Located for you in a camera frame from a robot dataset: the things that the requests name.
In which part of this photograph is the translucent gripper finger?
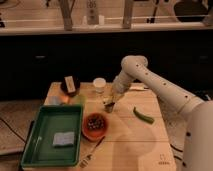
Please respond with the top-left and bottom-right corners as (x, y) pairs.
(113, 93), (124, 104)
(103, 93), (114, 105)

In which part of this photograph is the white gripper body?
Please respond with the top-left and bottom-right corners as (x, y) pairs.
(112, 75), (133, 94)

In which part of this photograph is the yellow banana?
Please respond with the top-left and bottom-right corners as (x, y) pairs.
(103, 97), (112, 105)

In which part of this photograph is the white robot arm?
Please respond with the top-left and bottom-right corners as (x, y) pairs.
(103, 55), (213, 171)

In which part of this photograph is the white plastic cup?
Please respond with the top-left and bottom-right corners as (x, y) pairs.
(93, 77), (106, 93)

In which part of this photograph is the white knife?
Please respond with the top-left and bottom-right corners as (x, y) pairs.
(130, 86), (149, 91)

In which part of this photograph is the orange bowl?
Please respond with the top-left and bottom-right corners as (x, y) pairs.
(82, 113), (108, 142)

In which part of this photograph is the green pepper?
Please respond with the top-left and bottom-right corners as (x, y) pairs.
(133, 107), (155, 124)

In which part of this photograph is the dark round container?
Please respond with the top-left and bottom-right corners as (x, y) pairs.
(60, 76), (80, 97)

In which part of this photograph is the blue sponge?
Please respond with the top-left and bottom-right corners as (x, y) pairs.
(53, 132), (75, 147)

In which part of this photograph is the metal fork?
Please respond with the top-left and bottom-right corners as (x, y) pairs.
(79, 138), (104, 168)

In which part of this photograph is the green plastic tray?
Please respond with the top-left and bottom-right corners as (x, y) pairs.
(21, 105), (83, 169)

